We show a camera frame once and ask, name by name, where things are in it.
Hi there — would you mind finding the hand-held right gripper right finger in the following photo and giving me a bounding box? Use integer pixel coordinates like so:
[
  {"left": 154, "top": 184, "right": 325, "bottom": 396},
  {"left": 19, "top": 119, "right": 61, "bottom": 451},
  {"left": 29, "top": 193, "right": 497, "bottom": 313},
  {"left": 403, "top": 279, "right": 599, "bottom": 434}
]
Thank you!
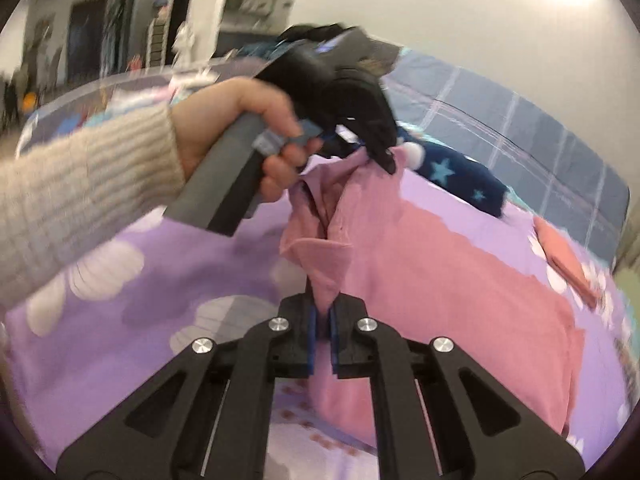
[{"left": 327, "top": 294, "right": 586, "bottom": 480}]

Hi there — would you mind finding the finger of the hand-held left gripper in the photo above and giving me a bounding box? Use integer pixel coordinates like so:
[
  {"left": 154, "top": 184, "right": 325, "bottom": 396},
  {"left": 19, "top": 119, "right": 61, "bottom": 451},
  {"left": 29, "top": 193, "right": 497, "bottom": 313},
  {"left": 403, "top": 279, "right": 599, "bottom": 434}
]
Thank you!
[
  {"left": 320, "top": 122, "right": 368, "bottom": 158},
  {"left": 330, "top": 67, "right": 398, "bottom": 176}
]

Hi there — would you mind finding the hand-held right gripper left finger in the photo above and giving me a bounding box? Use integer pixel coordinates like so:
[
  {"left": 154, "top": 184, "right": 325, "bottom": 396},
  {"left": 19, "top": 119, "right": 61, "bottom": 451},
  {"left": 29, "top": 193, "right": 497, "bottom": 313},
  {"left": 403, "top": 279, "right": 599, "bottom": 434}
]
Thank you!
[{"left": 56, "top": 294, "right": 317, "bottom": 480}]

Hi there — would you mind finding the pink long-sleeve shirt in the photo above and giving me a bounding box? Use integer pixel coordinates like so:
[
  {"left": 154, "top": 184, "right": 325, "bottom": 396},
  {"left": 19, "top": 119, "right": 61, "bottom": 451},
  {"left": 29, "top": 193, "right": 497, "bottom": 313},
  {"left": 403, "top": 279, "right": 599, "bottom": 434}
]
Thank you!
[{"left": 277, "top": 146, "right": 586, "bottom": 448}]

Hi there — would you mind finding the person's left hand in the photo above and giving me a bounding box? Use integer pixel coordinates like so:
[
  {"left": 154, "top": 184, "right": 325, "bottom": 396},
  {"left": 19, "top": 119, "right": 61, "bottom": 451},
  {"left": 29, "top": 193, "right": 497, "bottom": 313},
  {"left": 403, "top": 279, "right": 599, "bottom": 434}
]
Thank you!
[{"left": 171, "top": 77, "right": 324, "bottom": 202}]

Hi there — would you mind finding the purple floral bed sheet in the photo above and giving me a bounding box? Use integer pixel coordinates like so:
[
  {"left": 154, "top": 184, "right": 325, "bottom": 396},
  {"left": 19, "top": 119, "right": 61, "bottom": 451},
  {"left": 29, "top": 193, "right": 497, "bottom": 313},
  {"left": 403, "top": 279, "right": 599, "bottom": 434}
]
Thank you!
[{"left": 0, "top": 85, "right": 636, "bottom": 471}]

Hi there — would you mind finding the navy star-print folded garment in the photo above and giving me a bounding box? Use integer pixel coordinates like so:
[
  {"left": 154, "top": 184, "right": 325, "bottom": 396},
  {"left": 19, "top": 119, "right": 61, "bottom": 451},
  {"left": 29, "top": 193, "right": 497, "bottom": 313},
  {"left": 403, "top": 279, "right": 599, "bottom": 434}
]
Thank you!
[{"left": 395, "top": 127, "right": 511, "bottom": 218}]

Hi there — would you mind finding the blue plaid cloth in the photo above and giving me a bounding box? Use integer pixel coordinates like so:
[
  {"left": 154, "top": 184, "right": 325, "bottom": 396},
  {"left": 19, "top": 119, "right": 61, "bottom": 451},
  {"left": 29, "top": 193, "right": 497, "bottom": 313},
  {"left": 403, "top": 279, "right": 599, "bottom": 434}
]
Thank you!
[{"left": 380, "top": 50, "right": 631, "bottom": 266}]

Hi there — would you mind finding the orange folded garment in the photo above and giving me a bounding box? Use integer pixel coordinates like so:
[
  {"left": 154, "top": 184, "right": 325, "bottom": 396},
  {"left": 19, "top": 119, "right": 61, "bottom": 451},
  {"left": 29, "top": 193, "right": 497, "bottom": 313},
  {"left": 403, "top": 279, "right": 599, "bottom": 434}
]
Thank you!
[{"left": 532, "top": 216, "right": 601, "bottom": 308}]

